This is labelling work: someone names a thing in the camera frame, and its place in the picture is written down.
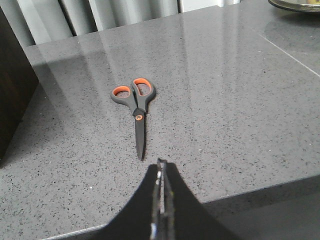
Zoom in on white grey curtain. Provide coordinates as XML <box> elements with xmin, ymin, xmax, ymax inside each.
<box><xmin>0</xmin><ymin>0</ymin><xmax>241</xmax><ymax>48</ymax></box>

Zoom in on dark wooden drawer cabinet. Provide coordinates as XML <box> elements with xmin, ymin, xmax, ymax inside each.
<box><xmin>0</xmin><ymin>10</ymin><xmax>39</xmax><ymax>159</ymax></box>

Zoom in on grey orange handled scissors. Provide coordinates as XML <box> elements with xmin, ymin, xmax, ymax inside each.
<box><xmin>110</xmin><ymin>77</ymin><xmax>156</xmax><ymax>161</ymax></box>

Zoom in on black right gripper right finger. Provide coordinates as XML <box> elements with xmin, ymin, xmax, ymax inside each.
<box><xmin>163</xmin><ymin>162</ymin><xmax>240</xmax><ymax>240</ymax></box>

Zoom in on metal plate rim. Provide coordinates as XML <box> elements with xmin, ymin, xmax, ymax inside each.
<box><xmin>268</xmin><ymin>0</ymin><xmax>320</xmax><ymax>13</ymax></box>

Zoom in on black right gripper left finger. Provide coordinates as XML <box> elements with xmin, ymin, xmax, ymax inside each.
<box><xmin>91</xmin><ymin>158</ymin><xmax>165</xmax><ymax>240</ymax></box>

